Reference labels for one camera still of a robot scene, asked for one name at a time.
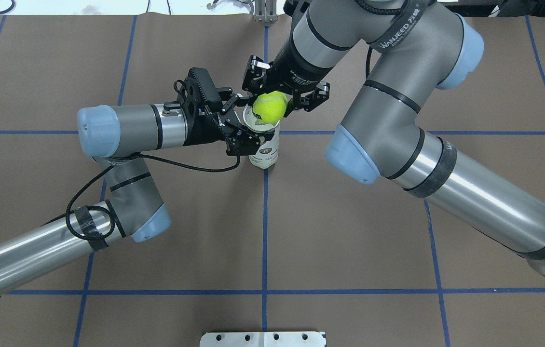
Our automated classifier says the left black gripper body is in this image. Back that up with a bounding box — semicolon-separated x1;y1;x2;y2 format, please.
187;108;227;147

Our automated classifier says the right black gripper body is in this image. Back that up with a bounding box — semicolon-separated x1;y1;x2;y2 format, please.
263;53;324;95

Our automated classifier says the clear tennis ball can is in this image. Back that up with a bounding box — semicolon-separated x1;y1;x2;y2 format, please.
243;106;281;169

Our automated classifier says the tennis ball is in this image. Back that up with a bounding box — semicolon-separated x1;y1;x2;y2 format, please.
251;92;288;124

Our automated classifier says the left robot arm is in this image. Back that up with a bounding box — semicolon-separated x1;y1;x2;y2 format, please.
0;89;274;297

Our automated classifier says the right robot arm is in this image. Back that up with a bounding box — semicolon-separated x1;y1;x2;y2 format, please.
243;0;545;278

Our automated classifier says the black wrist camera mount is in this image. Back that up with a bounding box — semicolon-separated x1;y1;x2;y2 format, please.
173;67;232;116

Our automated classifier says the aluminium frame post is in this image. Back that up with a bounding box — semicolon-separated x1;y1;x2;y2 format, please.
251;0;278;24

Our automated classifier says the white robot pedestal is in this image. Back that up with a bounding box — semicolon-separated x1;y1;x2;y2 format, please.
199;331;327;347

